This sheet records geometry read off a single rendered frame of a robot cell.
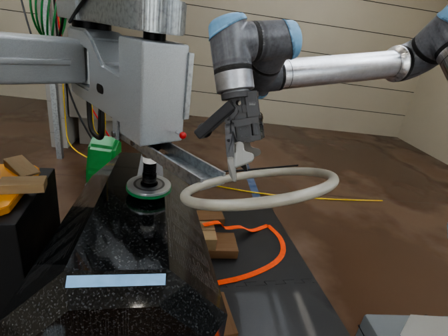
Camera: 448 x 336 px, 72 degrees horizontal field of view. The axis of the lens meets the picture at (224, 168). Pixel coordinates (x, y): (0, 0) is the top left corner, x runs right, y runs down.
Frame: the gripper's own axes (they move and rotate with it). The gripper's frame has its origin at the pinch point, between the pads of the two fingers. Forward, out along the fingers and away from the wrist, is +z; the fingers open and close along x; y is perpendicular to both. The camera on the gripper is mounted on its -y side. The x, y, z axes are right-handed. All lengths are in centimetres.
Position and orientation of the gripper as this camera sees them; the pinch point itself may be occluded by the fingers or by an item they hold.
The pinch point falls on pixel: (238, 177)
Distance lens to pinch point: 75.5
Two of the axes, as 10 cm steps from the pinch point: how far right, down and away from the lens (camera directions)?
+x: 2.4, -1.6, 9.6
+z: 1.4, 9.8, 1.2
